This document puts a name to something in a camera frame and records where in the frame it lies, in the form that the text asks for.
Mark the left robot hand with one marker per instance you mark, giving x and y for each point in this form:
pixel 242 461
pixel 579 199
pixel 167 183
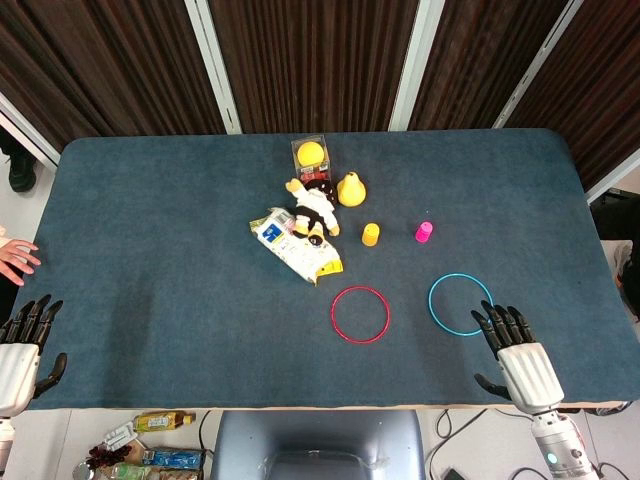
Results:
pixel 17 370

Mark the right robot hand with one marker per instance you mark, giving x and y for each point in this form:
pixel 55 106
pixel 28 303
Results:
pixel 527 370

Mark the bystander bare hand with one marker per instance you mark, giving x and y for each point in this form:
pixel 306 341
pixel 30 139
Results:
pixel 17 257

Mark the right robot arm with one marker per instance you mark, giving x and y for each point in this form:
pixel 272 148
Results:
pixel 560 445

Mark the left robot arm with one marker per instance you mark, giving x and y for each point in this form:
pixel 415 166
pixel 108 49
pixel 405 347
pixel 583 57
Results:
pixel 5 437

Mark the pink plastic cup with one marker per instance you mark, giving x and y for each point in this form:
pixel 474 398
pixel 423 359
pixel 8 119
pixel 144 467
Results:
pixel 424 233

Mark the yellow plastic cup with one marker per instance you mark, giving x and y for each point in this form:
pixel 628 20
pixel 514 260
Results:
pixel 371 236

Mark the black shoe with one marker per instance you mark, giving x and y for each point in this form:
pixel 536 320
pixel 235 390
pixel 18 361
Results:
pixel 20 170

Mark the green tea bottle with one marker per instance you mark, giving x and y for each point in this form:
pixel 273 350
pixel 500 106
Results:
pixel 160 421

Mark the green snack package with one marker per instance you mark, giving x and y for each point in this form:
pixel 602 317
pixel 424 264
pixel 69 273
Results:
pixel 131 471

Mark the blue table cloth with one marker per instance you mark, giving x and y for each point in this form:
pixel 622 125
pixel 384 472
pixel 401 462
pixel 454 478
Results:
pixel 175 275

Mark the person in dark clothes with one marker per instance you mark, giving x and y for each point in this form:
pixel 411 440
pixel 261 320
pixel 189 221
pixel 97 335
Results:
pixel 617 225

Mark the blue snack package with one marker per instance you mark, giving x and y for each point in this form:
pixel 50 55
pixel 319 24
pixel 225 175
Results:
pixel 175 458

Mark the brown curtain panel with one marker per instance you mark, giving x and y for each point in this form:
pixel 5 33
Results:
pixel 600 90
pixel 480 60
pixel 315 60
pixel 100 60

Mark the yellow toy pear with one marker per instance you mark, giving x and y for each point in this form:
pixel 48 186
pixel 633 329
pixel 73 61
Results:
pixel 351 191

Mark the white snack bag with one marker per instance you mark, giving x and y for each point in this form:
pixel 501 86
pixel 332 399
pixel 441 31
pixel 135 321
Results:
pixel 290 247

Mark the black white yellow plush toy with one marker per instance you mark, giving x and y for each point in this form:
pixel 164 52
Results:
pixel 316 204

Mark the clear box with yellow ball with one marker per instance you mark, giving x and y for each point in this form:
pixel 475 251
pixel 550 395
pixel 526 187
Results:
pixel 311 155

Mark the white post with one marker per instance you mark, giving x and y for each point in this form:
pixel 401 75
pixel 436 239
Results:
pixel 415 65
pixel 212 65
pixel 30 130
pixel 542 60

